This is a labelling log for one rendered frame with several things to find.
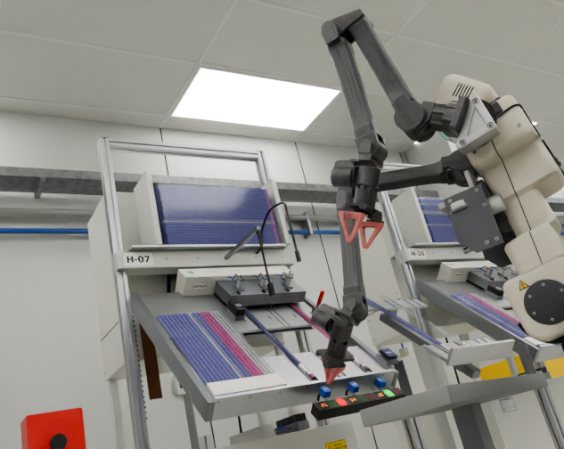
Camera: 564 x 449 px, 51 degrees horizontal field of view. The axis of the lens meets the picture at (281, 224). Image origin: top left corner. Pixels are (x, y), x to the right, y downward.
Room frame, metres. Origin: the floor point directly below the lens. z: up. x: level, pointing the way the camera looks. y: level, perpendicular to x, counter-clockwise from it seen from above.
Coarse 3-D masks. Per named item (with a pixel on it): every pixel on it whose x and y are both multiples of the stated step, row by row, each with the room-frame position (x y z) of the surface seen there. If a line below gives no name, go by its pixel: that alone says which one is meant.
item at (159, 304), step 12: (144, 300) 2.08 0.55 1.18; (156, 300) 2.10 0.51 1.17; (168, 300) 2.12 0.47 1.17; (180, 300) 2.14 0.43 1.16; (192, 300) 2.17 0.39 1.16; (204, 300) 2.19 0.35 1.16; (216, 300) 2.21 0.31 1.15; (156, 312) 2.03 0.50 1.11; (168, 312) 2.05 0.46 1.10; (180, 312) 2.07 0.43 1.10; (192, 312) 2.09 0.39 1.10; (252, 312) 2.20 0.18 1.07; (264, 312) 2.23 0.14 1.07; (276, 312) 2.25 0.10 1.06; (288, 312) 2.28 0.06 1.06; (240, 324) 2.10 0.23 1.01; (252, 324) 2.12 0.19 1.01; (264, 324) 2.14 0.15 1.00; (276, 324) 2.17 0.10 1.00; (288, 324) 2.19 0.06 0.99; (300, 324) 2.21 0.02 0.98; (168, 336) 1.92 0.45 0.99
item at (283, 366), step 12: (348, 348) 2.15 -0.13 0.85; (360, 348) 2.17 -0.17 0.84; (276, 360) 1.96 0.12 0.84; (288, 360) 1.98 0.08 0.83; (300, 360) 2.00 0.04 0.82; (312, 360) 2.02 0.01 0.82; (360, 360) 2.10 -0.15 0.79; (372, 360) 2.12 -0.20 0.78; (276, 372) 1.90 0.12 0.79; (288, 372) 1.92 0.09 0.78; (300, 372) 1.94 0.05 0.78; (312, 372) 1.95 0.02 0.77; (324, 372) 1.97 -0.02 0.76; (348, 372) 2.01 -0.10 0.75; (360, 372) 2.03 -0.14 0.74; (204, 384) 1.76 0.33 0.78; (288, 384) 1.87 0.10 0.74
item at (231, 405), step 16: (304, 384) 1.84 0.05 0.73; (320, 384) 1.88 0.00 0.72; (336, 384) 1.92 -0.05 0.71; (368, 384) 2.01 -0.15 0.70; (224, 400) 1.70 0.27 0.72; (240, 400) 1.73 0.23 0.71; (256, 400) 1.77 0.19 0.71; (272, 400) 1.80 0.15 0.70; (288, 400) 1.84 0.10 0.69; (304, 400) 1.88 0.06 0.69; (320, 400) 1.93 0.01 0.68; (224, 416) 1.73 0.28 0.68
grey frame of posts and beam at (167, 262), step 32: (256, 160) 2.51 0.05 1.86; (160, 256) 2.14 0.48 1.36; (192, 256) 2.22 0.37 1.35; (224, 256) 2.30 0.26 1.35; (256, 256) 2.38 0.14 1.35; (288, 256) 2.48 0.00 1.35; (128, 288) 2.09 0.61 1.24; (128, 320) 2.09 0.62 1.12; (128, 352) 2.07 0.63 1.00; (128, 384) 2.09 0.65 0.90; (416, 448) 2.09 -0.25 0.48
